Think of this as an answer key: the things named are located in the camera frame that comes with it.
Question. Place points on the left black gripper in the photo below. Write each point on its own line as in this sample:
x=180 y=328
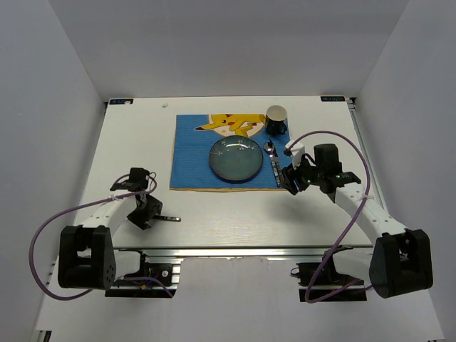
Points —
x=154 y=206

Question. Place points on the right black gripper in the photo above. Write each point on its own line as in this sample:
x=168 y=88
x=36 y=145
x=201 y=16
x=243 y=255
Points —
x=290 y=174

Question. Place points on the fork with black handle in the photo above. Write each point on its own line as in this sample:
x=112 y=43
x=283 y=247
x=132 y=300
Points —
x=167 y=218

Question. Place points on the knife with black handle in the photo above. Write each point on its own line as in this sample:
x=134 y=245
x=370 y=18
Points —
x=275 y=158

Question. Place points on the spoon with black handle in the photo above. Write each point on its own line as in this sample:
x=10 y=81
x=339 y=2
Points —
x=267 y=150

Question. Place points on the dark blue paper cup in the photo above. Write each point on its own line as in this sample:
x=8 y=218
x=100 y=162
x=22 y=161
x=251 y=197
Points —
x=275 y=123

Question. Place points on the blue pikachu placemat cloth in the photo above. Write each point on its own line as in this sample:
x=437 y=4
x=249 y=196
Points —
x=194 y=136

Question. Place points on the teal ceramic plate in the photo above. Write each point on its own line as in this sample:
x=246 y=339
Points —
x=236 y=160

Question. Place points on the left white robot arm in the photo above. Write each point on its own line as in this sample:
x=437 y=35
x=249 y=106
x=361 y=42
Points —
x=87 y=259

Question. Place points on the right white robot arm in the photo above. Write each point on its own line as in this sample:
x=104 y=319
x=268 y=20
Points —
x=400 y=262

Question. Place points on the right blue corner label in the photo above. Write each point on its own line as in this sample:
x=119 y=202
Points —
x=332 y=98

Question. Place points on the blue corner label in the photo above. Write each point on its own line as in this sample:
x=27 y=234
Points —
x=121 y=101
x=332 y=98

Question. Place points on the left blue corner label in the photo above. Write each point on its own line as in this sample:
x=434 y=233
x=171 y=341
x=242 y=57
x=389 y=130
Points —
x=121 y=101

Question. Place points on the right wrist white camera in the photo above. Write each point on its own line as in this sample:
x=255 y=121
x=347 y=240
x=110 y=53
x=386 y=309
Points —
x=294 y=150

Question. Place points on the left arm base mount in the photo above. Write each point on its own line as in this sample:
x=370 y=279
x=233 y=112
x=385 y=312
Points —
x=141 y=275

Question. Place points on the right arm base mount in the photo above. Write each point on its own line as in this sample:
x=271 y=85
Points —
x=327 y=282

